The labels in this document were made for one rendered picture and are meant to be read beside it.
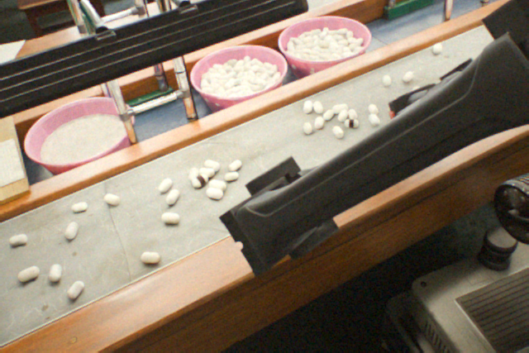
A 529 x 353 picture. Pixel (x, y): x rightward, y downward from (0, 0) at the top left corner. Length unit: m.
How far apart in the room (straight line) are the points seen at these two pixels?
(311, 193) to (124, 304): 0.52
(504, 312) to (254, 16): 0.81
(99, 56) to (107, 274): 0.39
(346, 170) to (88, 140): 0.96
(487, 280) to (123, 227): 0.81
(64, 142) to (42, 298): 0.47
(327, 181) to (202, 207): 0.61
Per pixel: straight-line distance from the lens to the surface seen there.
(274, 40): 1.55
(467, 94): 0.37
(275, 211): 0.48
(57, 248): 1.06
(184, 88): 1.16
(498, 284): 1.25
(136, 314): 0.87
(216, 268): 0.88
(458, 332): 1.16
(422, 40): 1.46
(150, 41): 0.88
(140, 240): 1.00
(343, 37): 1.55
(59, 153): 1.30
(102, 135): 1.30
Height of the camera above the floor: 1.47
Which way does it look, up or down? 41 degrees down
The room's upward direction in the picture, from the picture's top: 8 degrees counter-clockwise
